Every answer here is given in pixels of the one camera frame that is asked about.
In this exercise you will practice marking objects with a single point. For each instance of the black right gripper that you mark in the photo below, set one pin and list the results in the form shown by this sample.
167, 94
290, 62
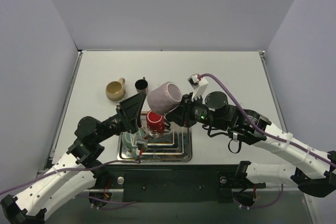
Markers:
185, 109

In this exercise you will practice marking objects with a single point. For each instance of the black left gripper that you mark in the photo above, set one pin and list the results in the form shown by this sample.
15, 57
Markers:
122, 116

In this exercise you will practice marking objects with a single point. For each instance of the lilac mug black handle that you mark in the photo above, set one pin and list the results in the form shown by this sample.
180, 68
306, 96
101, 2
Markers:
164, 98

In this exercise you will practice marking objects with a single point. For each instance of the beige round mug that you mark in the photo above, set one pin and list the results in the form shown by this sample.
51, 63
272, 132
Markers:
115, 90

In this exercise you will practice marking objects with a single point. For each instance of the brown glazed mug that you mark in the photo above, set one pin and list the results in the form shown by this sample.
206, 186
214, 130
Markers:
141, 86

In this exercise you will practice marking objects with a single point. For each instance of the red mug black handle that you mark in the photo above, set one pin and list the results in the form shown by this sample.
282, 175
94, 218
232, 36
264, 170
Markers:
155, 124

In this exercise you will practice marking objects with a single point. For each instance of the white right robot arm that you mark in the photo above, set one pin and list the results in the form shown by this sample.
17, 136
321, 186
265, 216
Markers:
311, 170

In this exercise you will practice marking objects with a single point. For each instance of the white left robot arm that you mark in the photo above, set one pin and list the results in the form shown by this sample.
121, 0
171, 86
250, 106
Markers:
78, 169

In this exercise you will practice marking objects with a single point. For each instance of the teal glazed mug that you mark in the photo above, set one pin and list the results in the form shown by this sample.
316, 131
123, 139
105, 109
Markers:
126, 140

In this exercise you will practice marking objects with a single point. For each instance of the shiny steel tray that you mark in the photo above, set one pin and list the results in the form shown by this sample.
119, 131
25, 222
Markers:
175, 145

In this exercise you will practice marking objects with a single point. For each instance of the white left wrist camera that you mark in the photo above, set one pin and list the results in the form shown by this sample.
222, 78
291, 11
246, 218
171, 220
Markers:
138, 144

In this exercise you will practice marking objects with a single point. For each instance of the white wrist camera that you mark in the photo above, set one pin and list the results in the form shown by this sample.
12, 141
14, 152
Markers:
138, 144
199, 84

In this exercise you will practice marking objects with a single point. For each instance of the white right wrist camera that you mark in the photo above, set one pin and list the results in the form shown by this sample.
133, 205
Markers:
199, 84

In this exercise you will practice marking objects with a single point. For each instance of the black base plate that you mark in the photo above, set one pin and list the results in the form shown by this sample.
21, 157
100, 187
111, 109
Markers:
170, 183

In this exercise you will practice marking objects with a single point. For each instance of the aluminium frame rail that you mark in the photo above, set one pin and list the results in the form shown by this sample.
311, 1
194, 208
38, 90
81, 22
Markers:
243, 73

